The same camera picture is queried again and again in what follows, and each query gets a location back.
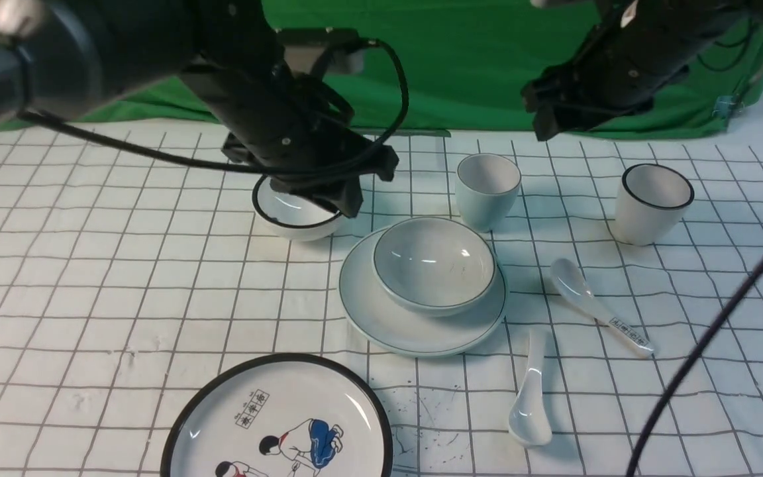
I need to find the black-rimmed white cup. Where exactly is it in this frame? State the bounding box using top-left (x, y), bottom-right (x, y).
top-left (613, 164), bottom-right (695, 246)

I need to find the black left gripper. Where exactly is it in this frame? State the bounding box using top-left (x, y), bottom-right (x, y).
top-left (179, 63), bottom-right (399, 218)

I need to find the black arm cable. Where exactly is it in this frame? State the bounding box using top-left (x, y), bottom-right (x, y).
top-left (14, 36), bottom-right (411, 181)
top-left (623, 205), bottom-right (763, 477)

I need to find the plain white ceramic spoon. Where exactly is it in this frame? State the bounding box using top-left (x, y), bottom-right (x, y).
top-left (507, 328), bottom-right (553, 448)

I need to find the white spoon with print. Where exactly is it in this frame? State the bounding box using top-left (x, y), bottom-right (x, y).
top-left (549, 258), bottom-right (654, 358)

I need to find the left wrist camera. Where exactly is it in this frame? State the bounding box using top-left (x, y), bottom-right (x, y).
top-left (276, 27), bottom-right (364, 78)

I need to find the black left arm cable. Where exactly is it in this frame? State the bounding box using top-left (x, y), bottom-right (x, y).
top-left (14, 36), bottom-right (411, 181)

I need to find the green backdrop cloth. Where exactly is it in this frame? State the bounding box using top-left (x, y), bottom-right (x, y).
top-left (0, 0), bottom-right (763, 141)

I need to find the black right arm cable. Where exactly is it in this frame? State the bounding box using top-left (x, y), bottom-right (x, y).
top-left (623, 205), bottom-right (763, 477)

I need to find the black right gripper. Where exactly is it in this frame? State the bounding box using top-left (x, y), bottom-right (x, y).
top-left (521, 56), bottom-right (660, 141)

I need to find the green-rimmed pale bowl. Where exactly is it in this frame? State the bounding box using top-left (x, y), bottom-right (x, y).
top-left (372, 217), bottom-right (499, 317)

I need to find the green-rimmed pale plate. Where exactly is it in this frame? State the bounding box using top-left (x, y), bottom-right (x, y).
top-left (338, 229), bottom-right (509, 358)

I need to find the pale green cup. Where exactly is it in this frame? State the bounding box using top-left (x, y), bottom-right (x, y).
top-left (455, 153), bottom-right (521, 233)

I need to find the black-rimmed white bowl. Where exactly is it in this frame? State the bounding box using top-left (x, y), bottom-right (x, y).
top-left (252, 176), bottom-right (348, 242)

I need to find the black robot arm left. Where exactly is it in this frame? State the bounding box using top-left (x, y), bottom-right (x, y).
top-left (0, 1), bottom-right (409, 218)

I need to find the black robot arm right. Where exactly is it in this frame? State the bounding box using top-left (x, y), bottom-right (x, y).
top-left (521, 1), bottom-right (763, 142)

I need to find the black-rimmed illustrated plate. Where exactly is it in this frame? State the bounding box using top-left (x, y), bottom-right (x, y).
top-left (160, 353), bottom-right (393, 476)

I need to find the white checkered tablecloth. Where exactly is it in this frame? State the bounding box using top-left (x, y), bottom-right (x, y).
top-left (0, 121), bottom-right (763, 476)

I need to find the metal binder clip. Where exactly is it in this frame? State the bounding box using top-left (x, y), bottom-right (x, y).
top-left (712, 95), bottom-right (744, 121)

